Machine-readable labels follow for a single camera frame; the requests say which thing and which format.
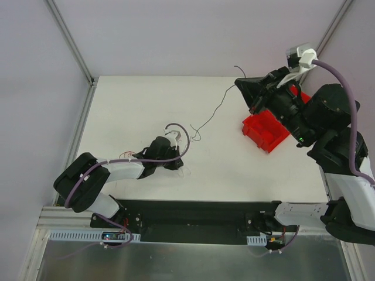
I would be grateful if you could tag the red plastic bin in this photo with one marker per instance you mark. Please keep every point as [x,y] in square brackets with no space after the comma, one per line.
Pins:
[264,129]

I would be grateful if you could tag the left aluminium frame post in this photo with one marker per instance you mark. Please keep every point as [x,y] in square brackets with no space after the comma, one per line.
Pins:
[69,40]

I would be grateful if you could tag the left white cable duct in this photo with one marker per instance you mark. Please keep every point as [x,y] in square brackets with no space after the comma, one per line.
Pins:
[92,236]

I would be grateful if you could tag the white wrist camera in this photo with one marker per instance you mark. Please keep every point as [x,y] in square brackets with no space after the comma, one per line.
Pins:
[300,60]
[173,136]

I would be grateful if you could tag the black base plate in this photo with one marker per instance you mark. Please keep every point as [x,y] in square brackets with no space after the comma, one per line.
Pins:
[200,222]

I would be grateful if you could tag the right white cable duct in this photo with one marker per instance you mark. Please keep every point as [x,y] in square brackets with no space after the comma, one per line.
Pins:
[260,240]

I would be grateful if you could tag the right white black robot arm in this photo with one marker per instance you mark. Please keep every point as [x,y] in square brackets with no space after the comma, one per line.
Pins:
[321,124]

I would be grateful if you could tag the aluminium frame post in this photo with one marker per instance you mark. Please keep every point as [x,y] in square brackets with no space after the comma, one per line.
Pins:
[69,40]
[338,18]

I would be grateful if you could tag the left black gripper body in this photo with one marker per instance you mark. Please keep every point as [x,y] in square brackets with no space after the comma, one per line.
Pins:
[171,158]

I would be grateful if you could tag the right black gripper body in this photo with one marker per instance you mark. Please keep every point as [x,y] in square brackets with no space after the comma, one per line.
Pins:
[262,95]

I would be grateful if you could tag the right aluminium frame post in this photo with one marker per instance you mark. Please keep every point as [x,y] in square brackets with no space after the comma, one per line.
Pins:
[338,18]

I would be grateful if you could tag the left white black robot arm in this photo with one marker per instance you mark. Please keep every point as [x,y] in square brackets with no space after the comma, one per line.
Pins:
[81,184]

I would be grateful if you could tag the white cable duct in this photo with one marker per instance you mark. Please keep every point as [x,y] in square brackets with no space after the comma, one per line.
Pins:
[260,240]
[92,236]

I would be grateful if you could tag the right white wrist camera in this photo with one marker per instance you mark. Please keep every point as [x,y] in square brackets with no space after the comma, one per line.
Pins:
[300,60]

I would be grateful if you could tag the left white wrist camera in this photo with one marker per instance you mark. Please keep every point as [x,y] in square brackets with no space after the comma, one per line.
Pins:
[173,136]

